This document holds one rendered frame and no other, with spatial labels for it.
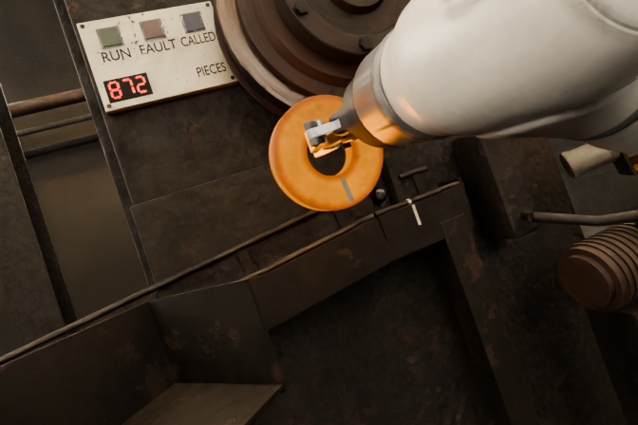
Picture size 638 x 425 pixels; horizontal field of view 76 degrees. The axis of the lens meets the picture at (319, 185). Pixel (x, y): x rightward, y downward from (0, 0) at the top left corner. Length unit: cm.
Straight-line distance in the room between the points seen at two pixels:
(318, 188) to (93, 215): 651
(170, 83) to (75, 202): 620
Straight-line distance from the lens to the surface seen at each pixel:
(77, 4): 100
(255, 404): 45
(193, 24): 94
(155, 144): 88
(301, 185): 52
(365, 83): 32
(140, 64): 91
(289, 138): 53
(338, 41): 73
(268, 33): 77
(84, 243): 698
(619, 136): 32
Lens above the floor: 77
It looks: 2 degrees up
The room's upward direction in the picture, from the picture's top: 19 degrees counter-clockwise
